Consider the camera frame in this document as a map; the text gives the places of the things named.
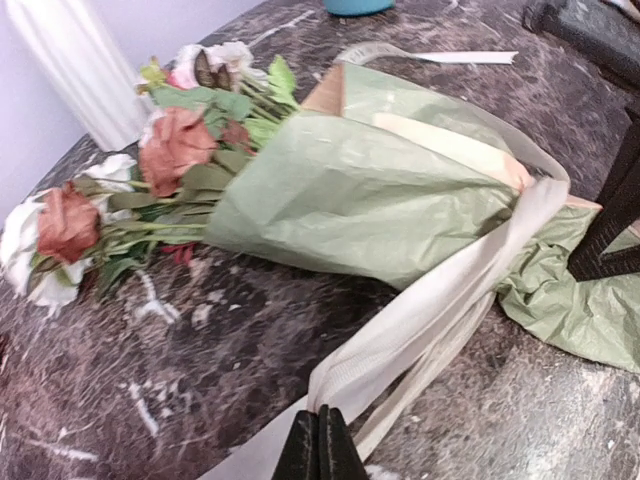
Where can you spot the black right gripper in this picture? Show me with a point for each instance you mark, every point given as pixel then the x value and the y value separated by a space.
pixel 599 30

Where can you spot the beige ribbon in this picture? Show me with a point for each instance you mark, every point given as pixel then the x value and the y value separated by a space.
pixel 381 178

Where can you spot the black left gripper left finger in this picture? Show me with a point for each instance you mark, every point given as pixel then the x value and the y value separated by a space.
pixel 299 459

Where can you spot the flower bouquet green paper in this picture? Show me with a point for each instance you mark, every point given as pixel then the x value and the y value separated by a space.
pixel 213 115

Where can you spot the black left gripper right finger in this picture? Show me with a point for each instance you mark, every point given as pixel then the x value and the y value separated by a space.
pixel 337 454

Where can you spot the white ribbed vase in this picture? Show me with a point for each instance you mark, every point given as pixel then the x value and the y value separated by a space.
pixel 86 67

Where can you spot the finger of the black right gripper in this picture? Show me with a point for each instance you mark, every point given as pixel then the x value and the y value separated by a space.
pixel 619 198

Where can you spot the teal vase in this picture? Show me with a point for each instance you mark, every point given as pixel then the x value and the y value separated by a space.
pixel 355 8

